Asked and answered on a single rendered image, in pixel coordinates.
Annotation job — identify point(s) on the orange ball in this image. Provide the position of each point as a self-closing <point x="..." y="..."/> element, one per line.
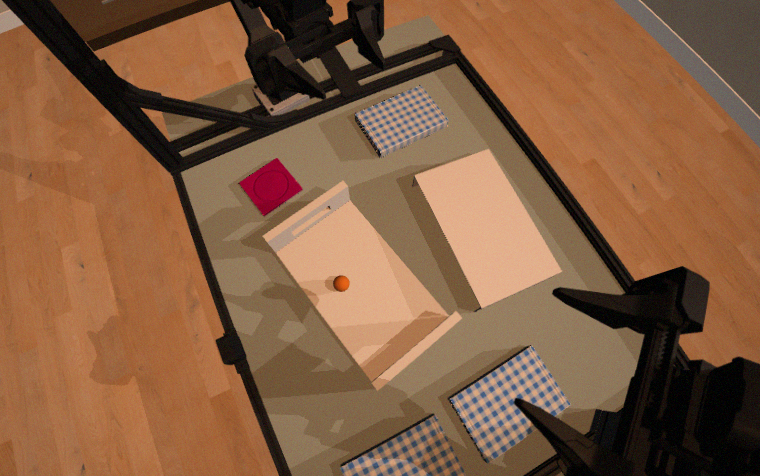
<point x="341" y="283"/>

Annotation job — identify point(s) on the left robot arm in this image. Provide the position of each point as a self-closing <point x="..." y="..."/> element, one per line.
<point x="256" y="28"/>

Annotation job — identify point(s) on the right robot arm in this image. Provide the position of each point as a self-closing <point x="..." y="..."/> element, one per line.
<point x="727" y="429"/>

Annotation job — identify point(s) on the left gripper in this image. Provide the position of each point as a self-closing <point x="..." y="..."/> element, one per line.
<point x="269" y="57"/>

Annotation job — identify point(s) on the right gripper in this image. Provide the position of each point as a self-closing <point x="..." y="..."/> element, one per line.
<point x="662" y="311"/>

